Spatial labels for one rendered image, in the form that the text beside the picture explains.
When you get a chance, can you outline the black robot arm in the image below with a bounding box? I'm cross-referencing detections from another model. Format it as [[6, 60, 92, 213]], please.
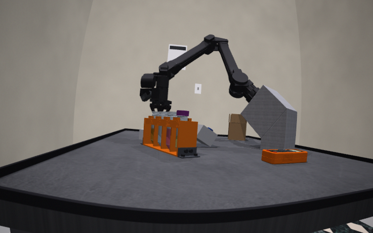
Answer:
[[140, 35, 259, 103]]

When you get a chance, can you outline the black table edge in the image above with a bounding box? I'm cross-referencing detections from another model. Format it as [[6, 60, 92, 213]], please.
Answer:
[[0, 128, 373, 224]]

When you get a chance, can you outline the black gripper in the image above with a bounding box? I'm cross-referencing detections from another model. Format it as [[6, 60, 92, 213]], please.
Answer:
[[150, 87, 172, 112]]

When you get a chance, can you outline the brown cardboard box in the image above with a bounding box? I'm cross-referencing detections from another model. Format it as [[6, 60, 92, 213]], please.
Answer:
[[228, 114, 247, 141]]

